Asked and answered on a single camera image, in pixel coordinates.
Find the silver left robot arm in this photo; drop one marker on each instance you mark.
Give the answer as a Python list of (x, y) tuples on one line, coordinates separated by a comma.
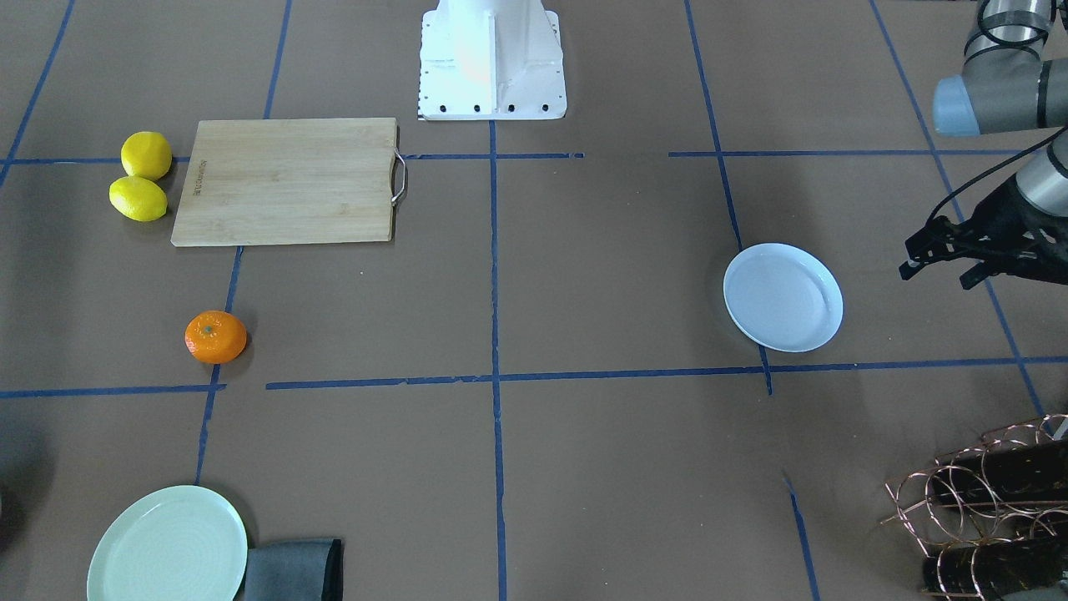
[(1005, 85)]

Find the upper yellow lemon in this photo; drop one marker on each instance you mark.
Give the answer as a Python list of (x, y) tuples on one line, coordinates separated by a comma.
[(146, 154)]

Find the yellow lemon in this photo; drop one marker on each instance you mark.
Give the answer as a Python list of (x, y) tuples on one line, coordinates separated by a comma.
[(146, 154), (138, 198)]

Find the mint green plate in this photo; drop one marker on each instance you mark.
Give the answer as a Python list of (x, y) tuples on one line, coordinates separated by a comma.
[(178, 543)]

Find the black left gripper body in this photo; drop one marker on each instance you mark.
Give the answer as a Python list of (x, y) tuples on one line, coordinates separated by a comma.
[(1015, 215)]

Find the lower yellow lemon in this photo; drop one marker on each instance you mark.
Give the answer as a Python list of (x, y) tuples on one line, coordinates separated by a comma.
[(138, 198)]

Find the dark wine bottle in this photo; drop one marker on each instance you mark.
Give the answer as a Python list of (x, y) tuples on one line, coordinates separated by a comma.
[(1021, 476), (1034, 569)]

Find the copper wire bottle rack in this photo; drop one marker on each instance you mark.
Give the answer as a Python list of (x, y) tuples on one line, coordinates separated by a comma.
[(991, 519)]

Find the orange fruit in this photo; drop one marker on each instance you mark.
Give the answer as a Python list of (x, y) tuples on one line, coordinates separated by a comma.
[(215, 337)]

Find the light blue plate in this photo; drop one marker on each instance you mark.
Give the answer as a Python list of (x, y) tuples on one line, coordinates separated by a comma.
[(783, 298)]

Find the lower dark wine bottle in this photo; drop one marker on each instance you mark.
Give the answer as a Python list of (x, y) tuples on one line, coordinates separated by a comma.
[(1034, 569)]

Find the wooden cutting board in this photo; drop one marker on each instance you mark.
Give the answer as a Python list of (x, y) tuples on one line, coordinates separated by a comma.
[(291, 182)]

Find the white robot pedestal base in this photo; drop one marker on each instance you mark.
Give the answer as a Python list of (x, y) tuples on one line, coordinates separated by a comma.
[(491, 60)]

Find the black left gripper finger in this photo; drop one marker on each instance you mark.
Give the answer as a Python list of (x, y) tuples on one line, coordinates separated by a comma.
[(940, 240), (992, 266)]

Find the upper dark wine bottle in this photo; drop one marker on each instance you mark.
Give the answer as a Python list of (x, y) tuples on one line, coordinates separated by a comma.
[(1021, 476)]

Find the dark grey folded cloth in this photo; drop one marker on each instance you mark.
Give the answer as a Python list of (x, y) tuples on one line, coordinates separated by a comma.
[(306, 569)]

